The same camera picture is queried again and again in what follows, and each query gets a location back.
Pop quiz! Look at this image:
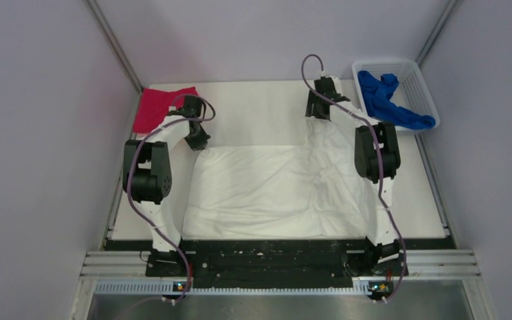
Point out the white printed t-shirt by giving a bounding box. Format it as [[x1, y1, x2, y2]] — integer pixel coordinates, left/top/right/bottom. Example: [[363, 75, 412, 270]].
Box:
[[183, 119, 377, 240]]

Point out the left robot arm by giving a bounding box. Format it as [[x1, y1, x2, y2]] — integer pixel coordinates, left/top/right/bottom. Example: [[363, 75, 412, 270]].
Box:
[[123, 115, 210, 277]]

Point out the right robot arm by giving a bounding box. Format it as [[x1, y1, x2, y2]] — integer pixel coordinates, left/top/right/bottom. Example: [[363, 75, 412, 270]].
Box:
[[305, 89, 406, 275]]

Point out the magenta folded t-shirt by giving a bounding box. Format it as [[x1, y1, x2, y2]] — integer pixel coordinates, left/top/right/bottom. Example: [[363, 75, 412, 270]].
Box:
[[132, 87, 197, 135]]

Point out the blue t-shirt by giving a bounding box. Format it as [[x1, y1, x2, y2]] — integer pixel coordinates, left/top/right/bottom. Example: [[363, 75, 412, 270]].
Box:
[[357, 70, 436, 130]]

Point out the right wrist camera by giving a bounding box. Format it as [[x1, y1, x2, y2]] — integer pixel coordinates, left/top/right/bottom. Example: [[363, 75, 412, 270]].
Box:
[[313, 77, 338, 95]]

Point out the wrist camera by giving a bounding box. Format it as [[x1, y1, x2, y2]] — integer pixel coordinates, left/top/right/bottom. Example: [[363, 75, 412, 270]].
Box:
[[313, 77, 338, 95], [168, 95, 207, 119]]

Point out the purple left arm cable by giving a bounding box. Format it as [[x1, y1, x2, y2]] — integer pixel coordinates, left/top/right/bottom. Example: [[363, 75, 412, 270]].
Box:
[[121, 93, 217, 305]]

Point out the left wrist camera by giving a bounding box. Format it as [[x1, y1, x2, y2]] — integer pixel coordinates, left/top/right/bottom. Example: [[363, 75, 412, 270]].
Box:
[[168, 95, 207, 119]]

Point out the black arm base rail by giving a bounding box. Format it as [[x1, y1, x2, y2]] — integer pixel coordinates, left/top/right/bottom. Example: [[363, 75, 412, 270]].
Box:
[[105, 237, 455, 290]]

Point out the right corner metal post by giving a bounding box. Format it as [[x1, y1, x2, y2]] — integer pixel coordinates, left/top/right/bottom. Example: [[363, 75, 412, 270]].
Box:
[[415, 0, 463, 67]]

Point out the corner metal post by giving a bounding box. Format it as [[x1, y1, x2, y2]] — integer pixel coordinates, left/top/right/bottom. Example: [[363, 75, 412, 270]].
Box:
[[415, 0, 463, 67], [83, 0, 144, 93]]

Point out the left corner metal post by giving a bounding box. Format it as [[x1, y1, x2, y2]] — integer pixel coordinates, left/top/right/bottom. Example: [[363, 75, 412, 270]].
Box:
[[83, 0, 144, 93]]

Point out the white slotted cable duct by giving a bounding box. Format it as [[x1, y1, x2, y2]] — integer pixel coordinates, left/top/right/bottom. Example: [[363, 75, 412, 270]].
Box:
[[95, 279, 389, 297]]

